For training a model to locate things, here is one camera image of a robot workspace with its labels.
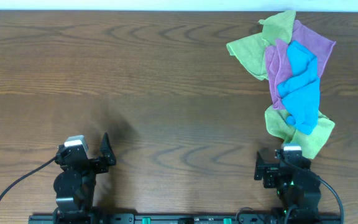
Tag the olive green microfiber cloth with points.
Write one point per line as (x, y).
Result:
(250, 50)

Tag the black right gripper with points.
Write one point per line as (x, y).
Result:
(269, 170)

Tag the light green microfiber cloth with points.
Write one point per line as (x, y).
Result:
(310, 144)

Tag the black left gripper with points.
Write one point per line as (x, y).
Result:
(95, 163)

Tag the blue microfiber cloth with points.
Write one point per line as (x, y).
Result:
(300, 93)

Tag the purple microfiber cloth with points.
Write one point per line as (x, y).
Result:
(278, 66)

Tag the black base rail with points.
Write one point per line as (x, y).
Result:
(128, 218)

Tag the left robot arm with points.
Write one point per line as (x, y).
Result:
(75, 186)

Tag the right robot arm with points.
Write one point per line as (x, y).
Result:
(296, 186)

